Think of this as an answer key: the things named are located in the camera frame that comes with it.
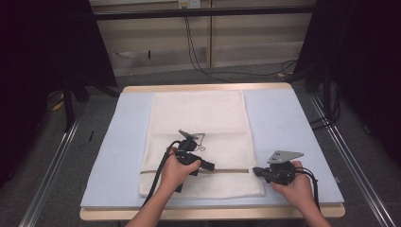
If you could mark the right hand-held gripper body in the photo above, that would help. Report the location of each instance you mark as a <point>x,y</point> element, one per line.
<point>280,173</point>

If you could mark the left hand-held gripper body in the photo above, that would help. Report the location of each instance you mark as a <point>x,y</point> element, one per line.
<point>187,148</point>

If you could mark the white towel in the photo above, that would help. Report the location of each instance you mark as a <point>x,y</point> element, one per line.
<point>201,116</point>

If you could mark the person's right hand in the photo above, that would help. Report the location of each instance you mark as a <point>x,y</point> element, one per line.
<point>299,192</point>

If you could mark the person's left hand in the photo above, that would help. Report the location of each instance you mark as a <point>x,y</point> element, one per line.
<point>176,175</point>

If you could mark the wooden table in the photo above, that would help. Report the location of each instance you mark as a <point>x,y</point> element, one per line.
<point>205,86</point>

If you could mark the light blue table mat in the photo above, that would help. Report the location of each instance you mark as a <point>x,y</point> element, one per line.
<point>119,142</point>

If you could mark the black metal stand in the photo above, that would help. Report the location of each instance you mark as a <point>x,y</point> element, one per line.
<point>68,107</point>
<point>327,94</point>

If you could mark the small black floor object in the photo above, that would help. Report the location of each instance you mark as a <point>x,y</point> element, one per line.
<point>91,136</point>

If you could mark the yellow tape strip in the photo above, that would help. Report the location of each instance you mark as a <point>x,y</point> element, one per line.
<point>58,105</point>

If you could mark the black horizontal bar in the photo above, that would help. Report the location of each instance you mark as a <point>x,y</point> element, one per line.
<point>201,12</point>

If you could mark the black curtain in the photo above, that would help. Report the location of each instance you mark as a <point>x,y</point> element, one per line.
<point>38,63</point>
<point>362,63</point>

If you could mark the metal floor rail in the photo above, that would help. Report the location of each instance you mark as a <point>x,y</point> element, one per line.
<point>353,157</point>
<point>50,176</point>

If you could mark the white wall socket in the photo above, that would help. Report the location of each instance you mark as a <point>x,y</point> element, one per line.
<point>189,3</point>

